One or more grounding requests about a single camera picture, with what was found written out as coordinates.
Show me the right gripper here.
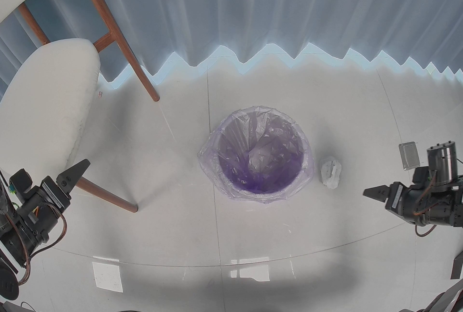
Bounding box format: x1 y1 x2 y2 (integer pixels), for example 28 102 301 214
363 181 432 224

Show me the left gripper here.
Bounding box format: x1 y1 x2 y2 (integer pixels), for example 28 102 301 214
18 159 91 231

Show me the white paper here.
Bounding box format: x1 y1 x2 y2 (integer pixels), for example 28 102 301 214
320 157 342 190

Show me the white trash bin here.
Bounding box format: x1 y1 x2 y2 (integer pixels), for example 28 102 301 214
216 115 310 201

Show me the purple plastic bag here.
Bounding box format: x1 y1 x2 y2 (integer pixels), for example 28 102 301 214
197 106 314 204

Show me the white cushioned wooden chair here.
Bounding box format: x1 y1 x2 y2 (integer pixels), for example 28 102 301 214
0 0 160 213

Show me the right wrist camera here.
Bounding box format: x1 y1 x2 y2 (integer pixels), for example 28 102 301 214
412 166 430 188

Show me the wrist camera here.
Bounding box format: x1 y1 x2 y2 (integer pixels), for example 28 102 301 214
412 166 430 188
9 168 35 203

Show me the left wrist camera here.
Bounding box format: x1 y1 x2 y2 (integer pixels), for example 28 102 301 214
9 168 35 203

